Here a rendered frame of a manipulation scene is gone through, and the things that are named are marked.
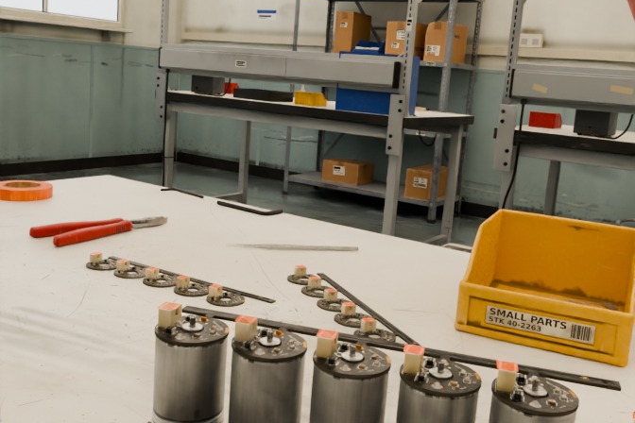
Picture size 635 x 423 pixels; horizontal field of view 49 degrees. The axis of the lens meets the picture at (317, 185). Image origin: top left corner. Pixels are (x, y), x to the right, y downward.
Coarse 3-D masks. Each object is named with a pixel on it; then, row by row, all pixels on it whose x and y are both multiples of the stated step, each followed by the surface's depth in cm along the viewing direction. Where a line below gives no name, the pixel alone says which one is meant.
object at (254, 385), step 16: (240, 368) 22; (256, 368) 22; (272, 368) 22; (288, 368) 22; (240, 384) 22; (256, 384) 22; (272, 384) 22; (288, 384) 22; (240, 400) 22; (256, 400) 22; (272, 400) 22; (288, 400) 22; (240, 416) 22; (256, 416) 22; (272, 416) 22; (288, 416) 22
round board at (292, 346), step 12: (264, 336) 23; (276, 336) 24; (288, 336) 24; (240, 348) 22; (252, 348) 22; (264, 348) 22; (276, 348) 22; (288, 348) 23; (300, 348) 23; (264, 360) 22; (276, 360) 22; (288, 360) 22
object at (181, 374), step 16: (160, 352) 23; (176, 352) 23; (192, 352) 23; (208, 352) 23; (224, 352) 24; (160, 368) 23; (176, 368) 23; (192, 368) 23; (208, 368) 23; (224, 368) 24; (160, 384) 23; (176, 384) 23; (192, 384) 23; (208, 384) 23; (224, 384) 24; (160, 400) 23; (176, 400) 23; (192, 400) 23; (208, 400) 23; (160, 416) 23; (176, 416) 23; (192, 416) 23; (208, 416) 23
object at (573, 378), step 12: (192, 312) 25; (204, 312) 25; (216, 312) 25; (264, 324) 25; (276, 324) 25; (288, 324) 25; (348, 336) 24; (360, 336) 24; (384, 348) 23; (396, 348) 23; (432, 348) 24; (456, 360) 23; (468, 360) 23; (480, 360) 23; (492, 360) 23; (516, 372) 22; (528, 372) 22; (540, 372) 22; (552, 372) 22; (564, 372) 22; (588, 384) 22; (600, 384) 22; (612, 384) 22
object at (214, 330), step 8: (184, 320) 24; (216, 320) 25; (160, 328) 24; (168, 328) 23; (176, 328) 24; (208, 328) 24; (216, 328) 24; (224, 328) 24; (160, 336) 23; (168, 336) 23; (184, 336) 23; (192, 336) 23; (200, 336) 23; (208, 336) 23; (216, 336) 23; (224, 336) 23; (176, 344) 23; (184, 344) 22; (192, 344) 22; (200, 344) 23; (208, 344) 23
